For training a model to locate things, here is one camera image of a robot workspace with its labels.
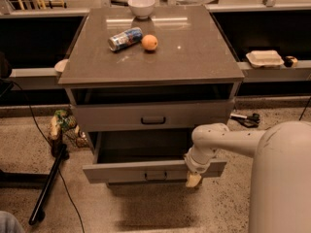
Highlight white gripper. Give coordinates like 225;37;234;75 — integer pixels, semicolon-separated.
184;146;218;188

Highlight grey drawer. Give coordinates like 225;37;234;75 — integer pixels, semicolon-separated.
71;99;234;132
82;128;227;184

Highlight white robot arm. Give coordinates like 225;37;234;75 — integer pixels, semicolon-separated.
185;121;311;233

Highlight grey top drawer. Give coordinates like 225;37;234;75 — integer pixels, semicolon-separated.
71;99;234;132

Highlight grey drawer cabinet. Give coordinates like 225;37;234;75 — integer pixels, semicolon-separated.
57;5;246;190

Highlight black scissors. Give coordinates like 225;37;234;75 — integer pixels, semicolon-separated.
230;114;260;128

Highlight white takeout container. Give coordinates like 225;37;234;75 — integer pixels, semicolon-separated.
246;50;284;68

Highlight black pole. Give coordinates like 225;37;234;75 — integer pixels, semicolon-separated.
28;144;67;225

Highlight orange fruit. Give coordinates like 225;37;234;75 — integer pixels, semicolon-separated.
141;35;157;50

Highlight small black yellow object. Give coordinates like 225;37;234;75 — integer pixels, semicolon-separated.
284;56;298;67

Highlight blue soda can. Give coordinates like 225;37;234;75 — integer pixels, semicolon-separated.
108;27;143;51

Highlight white bowl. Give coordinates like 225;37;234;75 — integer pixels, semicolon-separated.
127;0;156;18

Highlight blue jeans knee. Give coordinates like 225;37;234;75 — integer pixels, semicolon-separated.
0;211;25;233

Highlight wire basket with items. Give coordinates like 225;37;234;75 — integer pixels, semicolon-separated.
49;110;88;148

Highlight black floor cable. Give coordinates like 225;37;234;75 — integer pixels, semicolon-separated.
6;80;86;233

